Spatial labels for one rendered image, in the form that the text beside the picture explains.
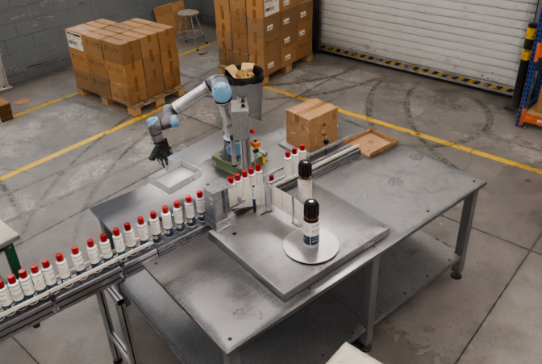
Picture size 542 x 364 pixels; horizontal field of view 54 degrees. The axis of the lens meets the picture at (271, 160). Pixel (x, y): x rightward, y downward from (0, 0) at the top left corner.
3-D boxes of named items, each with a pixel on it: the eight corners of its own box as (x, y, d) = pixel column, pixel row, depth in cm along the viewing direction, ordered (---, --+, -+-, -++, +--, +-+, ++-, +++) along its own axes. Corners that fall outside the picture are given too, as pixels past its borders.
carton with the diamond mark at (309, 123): (308, 153, 388) (308, 119, 374) (285, 142, 404) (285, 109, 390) (337, 140, 404) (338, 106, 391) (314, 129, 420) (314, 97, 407)
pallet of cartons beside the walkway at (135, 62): (185, 94, 698) (177, 27, 653) (135, 118, 643) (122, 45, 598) (127, 75, 765) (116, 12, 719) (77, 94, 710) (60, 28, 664)
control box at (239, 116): (233, 141, 316) (231, 111, 307) (232, 127, 331) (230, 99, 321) (250, 140, 317) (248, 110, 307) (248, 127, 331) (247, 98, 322)
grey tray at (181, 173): (169, 194, 331) (168, 187, 328) (149, 182, 342) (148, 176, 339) (202, 176, 348) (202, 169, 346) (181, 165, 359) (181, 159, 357)
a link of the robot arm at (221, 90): (243, 144, 369) (227, 73, 337) (246, 156, 357) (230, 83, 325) (226, 148, 368) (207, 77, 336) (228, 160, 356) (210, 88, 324)
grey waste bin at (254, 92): (248, 133, 600) (244, 81, 569) (221, 123, 625) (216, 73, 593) (273, 119, 628) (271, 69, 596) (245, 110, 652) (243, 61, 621)
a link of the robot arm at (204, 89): (219, 64, 345) (157, 105, 352) (222, 72, 336) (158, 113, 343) (229, 77, 351) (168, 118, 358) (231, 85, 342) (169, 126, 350)
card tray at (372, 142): (369, 157, 384) (370, 152, 382) (343, 144, 401) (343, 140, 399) (397, 144, 400) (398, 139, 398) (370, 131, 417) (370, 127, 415)
